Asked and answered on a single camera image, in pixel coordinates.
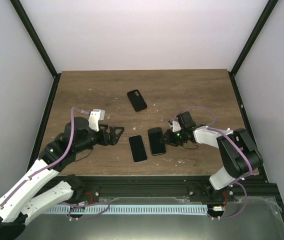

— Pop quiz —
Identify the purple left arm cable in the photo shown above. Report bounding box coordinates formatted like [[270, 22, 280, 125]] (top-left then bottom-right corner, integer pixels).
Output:
[[0, 106, 112, 235]]

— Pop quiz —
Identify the purple edged smartphone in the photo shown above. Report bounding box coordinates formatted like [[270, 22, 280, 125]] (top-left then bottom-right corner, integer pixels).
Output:
[[128, 135, 148, 163]]

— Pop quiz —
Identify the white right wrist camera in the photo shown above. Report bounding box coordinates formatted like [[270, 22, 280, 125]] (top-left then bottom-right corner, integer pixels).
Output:
[[168, 119, 181, 133]]

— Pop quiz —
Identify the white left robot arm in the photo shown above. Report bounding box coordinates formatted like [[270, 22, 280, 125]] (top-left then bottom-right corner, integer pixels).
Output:
[[0, 117, 125, 240]]

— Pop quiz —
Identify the black frame post left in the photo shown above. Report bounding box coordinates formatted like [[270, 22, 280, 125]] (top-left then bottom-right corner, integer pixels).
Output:
[[8, 0, 59, 78]]

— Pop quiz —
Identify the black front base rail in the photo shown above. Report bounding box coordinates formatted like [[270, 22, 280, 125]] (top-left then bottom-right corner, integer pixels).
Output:
[[79, 175, 282, 203]]

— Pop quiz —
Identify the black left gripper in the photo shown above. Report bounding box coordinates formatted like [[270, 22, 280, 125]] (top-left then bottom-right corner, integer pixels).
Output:
[[75, 124, 125, 154]]

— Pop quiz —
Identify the black frame post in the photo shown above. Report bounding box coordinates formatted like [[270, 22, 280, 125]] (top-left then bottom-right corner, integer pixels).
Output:
[[230, 0, 280, 76], [8, 0, 59, 78]]

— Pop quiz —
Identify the light blue slotted cable duct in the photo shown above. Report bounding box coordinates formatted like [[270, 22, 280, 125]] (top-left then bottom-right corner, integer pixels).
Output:
[[45, 204, 208, 216]]

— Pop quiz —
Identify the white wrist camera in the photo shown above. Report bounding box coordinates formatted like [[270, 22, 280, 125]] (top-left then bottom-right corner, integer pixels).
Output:
[[88, 108, 105, 132], [168, 119, 181, 133]]

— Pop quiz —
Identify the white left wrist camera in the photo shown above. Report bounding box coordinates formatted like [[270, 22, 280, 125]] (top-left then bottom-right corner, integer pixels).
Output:
[[88, 108, 105, 132]]

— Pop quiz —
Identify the metal sheet front panel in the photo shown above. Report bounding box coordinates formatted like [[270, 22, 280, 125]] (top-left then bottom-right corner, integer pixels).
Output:
[[20, 197, 284, 240]]

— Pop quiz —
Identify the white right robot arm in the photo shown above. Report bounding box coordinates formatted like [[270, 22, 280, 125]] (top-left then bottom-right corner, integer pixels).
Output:
[[160, 111, 263, 202]]

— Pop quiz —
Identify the black frame post right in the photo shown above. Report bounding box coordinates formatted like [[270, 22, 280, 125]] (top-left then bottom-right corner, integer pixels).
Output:
[[230, 0, 280, 76]]

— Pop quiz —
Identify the black phone case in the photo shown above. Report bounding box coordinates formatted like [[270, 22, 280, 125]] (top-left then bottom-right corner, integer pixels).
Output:
[[147, 127, 166, 156], [127, 89, 148, 112]]

